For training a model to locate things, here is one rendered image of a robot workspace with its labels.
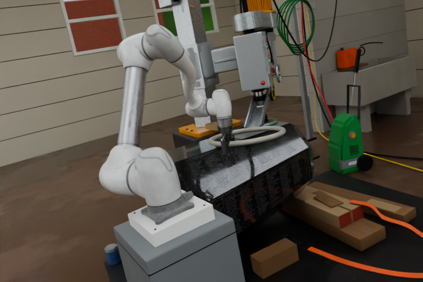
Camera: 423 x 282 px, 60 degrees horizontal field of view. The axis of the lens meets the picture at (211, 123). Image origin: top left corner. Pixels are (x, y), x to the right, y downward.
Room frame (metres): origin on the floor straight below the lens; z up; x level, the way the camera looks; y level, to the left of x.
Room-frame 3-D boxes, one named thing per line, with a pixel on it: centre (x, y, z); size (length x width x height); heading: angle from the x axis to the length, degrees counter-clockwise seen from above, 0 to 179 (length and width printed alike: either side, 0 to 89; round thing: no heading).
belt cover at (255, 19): (3.18, -0.53, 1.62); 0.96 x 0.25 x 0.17; 161
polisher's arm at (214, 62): (3.49, -0.17, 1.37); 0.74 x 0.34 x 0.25; 88
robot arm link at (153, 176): (1.47, 0.27, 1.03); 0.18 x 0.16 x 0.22; 57
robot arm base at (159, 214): (1.48, 0.24, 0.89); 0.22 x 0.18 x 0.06; 121
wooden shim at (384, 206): (2.56, -1.16, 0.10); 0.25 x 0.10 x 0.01; 30
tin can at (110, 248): (2.64, 0.96, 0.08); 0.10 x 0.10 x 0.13
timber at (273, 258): (2.19, -0.25, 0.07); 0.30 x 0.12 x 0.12; 116
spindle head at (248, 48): (2.93, -0.44, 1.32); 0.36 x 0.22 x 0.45; 161
